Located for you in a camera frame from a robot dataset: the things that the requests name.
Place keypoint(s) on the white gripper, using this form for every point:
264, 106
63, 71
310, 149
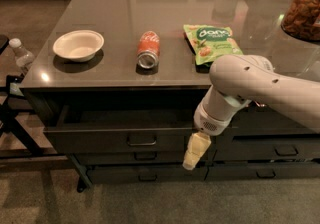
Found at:
210, 122

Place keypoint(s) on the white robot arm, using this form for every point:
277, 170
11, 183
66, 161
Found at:
237, 80

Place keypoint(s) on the snack packets in drawer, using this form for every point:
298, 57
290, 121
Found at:
259, 104

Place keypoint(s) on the green snack bag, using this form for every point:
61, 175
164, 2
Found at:
210, 42

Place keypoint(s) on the red soda can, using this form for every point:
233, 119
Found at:
148, 50

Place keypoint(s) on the white paper bowl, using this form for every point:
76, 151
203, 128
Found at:
79, 45

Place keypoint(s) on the glass jar of almonds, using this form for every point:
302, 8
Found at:
302, 20

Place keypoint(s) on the black stand with phone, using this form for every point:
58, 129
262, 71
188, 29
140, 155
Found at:
12, 104

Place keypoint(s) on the clear plastic water bottle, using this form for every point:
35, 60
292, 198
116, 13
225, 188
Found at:
23, 57

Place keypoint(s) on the dark cabinet frame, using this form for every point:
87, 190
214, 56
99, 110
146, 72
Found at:
113, 80

